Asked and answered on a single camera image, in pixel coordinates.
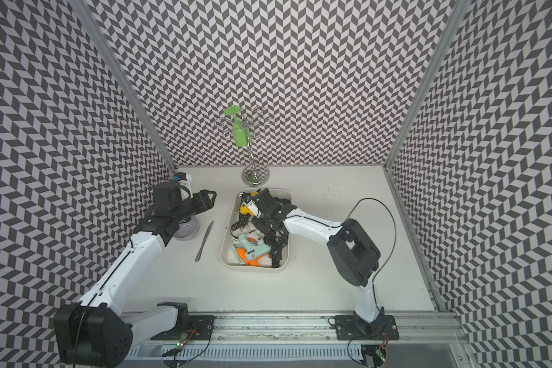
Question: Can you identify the cream plastic storage box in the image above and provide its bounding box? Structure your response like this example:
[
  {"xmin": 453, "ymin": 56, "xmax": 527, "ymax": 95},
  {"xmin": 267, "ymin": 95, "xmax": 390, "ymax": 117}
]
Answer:
[{"xmin": 220, "ymin": 189, "xmax": 291, "ymax": 272}]

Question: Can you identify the yellow hot glue gun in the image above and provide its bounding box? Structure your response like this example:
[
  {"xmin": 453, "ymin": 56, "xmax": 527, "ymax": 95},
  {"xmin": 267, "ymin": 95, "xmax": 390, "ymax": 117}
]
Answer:
[{"xmin": 239, "ymin": 191, "xmax": 261, "ymax": 217}]

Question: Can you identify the orange hot glue gun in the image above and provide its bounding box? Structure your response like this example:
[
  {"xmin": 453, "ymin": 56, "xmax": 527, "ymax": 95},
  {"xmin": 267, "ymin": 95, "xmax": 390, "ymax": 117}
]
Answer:
[{"xmin": 245, "ymin": 250, "xmax": 259, "ymax": 267}]

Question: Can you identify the light blue hot glue gun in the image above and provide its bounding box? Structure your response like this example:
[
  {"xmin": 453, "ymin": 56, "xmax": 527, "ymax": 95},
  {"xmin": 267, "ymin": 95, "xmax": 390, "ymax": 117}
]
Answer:
[{"xmin": 231, "ymin": 245, "xmax": 248, "ymax": 265}]

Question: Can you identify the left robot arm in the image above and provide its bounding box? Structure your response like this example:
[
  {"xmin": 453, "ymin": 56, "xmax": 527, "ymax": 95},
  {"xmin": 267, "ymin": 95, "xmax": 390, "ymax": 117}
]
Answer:
[{"xmin": 52, "ymin": 179, "xmax": 217, "ymax": 367}]

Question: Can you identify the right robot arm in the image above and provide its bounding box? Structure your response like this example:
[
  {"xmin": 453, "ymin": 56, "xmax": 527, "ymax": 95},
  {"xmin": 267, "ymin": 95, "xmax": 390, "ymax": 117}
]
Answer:
[{"xmin": 240, "ymin": 189, "xmax": 382, "ymax": 324}]

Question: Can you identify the lilac bowl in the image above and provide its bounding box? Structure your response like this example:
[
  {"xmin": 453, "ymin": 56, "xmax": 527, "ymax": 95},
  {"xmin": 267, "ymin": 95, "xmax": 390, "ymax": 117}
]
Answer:
[{"xmin": 173, "ymin": 217, "xmax": 199, "ymax": 241}]

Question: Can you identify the metal knife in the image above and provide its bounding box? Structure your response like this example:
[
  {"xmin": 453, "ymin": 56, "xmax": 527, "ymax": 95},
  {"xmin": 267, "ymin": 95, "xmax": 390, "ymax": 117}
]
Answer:
[{"xmin": 195, "ymin": 221, "xmax": 215, "ymax": 263}]

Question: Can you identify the green spray bottle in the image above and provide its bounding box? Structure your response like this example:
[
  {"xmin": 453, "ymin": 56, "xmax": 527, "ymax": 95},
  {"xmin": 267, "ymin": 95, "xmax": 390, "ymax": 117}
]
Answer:
[{"xmin": 224, "ymin": 105, "xmax": 248, "ymax": 148}]

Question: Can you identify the chrome hook stand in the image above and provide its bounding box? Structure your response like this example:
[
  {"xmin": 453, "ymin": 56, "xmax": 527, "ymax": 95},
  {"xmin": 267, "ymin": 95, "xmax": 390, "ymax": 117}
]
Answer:
[{"xmin": 216, "ymin": 106, "xmax": 272, "ymax": 188}]

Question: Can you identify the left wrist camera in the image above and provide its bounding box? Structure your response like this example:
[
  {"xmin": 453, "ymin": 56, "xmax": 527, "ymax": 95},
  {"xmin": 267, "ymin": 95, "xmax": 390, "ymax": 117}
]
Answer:
[{"xmin": 173, "ymin": 172, "xmax": 193, "ymax": 200}]

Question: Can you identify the aluminium front rail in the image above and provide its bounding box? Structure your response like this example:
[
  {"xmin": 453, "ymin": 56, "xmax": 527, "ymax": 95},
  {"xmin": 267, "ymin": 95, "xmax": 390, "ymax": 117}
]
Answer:
[{"xmin": 80, "ymin": 311, "xmax": 466, "ymax": 343}]

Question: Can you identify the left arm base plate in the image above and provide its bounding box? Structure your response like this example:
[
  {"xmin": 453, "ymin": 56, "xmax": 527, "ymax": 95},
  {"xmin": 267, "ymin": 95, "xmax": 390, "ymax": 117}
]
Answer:
[{"xmin": 150, "ymin": 314, "xmax": 216, "ymax": 341}]

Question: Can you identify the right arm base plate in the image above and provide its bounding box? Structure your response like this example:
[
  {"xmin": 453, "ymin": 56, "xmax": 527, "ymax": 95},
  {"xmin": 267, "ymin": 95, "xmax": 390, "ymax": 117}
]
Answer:
[{"xmin": 332, "ymin": 314, "xmax": 400, "ymax": 341}]

